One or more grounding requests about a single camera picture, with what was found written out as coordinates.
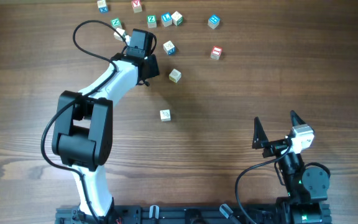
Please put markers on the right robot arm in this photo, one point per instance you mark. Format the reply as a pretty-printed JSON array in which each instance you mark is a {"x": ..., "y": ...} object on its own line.
[{"x": 306, "y": 184}]

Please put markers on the white block yellow O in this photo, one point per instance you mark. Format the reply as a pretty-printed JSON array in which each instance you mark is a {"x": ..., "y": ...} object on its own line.
[{"x": 175, "y": 75}]

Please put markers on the white block green side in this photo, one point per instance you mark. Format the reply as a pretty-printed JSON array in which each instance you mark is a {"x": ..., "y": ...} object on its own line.
[{"x": 120, "y": 34}]

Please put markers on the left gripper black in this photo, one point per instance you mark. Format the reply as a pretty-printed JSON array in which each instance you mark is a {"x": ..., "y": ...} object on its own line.
[{"x": 155, "y": 61}]

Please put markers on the blue top block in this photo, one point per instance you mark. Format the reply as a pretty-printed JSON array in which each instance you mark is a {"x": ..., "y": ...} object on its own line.
[{"x": 213, "y": 21}]

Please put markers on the white block blue D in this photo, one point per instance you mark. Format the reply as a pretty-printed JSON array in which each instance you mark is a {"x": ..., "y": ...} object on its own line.
[{"x": 169, "y": 47}]

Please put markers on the blue L block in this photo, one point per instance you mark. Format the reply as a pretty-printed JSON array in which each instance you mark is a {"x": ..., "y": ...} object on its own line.
[{"x": 166, "y": 19}]

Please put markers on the block with blue X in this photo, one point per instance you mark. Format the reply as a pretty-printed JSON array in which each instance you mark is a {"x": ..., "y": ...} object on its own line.
[{"x": 102, "y": 6}]

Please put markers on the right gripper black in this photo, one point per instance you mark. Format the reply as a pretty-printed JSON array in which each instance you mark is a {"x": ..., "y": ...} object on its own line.
[{"x": 260, "y": 138}]

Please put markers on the white block blue side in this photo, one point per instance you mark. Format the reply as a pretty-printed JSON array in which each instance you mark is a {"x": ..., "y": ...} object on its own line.
[{"x": 165, "y": 115}]

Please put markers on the white block green N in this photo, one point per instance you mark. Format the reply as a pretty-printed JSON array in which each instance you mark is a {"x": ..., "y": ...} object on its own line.
[{"x": 177, "y": 18}]

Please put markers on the left green Z block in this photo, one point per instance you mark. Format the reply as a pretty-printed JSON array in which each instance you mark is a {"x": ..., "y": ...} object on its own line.
[{"x": 116, "y": 23}]

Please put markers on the red top block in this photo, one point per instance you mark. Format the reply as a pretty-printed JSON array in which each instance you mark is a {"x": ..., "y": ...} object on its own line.
[{"x": 216, "y": 52}]

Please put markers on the block with red V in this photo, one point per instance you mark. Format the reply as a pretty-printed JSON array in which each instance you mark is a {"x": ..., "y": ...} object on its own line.
[{"x": 136, "y": 5}]

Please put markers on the green z block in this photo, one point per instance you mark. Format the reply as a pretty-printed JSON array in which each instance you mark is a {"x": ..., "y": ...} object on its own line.
[
  {"x": 116, "y": 23},
  {"x": 151, "y": 21}
]

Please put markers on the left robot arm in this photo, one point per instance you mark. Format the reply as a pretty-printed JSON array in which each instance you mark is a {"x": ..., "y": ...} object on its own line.
[{"x": 82, "y": 135}]

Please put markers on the middle green Z block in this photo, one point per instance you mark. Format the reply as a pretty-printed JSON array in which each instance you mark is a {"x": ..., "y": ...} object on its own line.
[{"x": 151, "y": 21}]

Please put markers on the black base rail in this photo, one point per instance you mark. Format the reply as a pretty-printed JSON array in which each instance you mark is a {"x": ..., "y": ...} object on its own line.
[{"x": 259, "y": 213}]

